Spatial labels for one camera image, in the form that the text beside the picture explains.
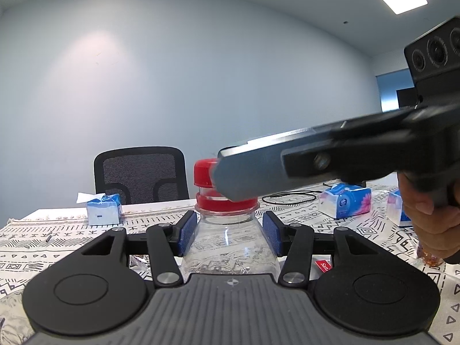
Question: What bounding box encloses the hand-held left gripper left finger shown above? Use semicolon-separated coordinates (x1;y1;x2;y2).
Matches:
81;209;198;289

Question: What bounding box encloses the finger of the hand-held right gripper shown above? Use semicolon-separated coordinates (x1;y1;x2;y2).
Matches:
212;120;346;202

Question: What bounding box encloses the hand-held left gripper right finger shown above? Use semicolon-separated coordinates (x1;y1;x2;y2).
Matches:
262;210;380;289

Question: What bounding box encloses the clear plastic bottle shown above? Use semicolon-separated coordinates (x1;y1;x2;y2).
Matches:
180;186;281;284

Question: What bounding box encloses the red bottle cap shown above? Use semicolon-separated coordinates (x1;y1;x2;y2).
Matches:
193;158;221;188

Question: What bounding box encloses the person's right hand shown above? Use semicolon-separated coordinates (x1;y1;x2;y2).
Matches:
397;174;460;260

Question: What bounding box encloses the glass partition window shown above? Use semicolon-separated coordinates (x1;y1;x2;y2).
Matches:
375;70;419;113

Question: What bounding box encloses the black mesh office chair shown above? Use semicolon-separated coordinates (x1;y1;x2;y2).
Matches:
94;147;190;205

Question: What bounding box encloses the white and pink tissue packet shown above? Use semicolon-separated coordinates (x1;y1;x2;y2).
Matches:
319;183;372;220

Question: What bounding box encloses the white and blue tissue packet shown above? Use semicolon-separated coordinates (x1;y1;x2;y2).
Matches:
387;190;414;228

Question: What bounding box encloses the blue tissue box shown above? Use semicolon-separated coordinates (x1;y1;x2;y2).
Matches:
77;192;122;226

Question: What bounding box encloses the amber translucent object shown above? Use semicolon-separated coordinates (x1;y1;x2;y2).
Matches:
417;246;443;267

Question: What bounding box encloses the patterned white tablecloth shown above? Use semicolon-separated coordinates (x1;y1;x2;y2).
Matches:
0;185;460;345

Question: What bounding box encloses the black cable loop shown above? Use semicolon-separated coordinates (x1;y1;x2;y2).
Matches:
262;190;317;205

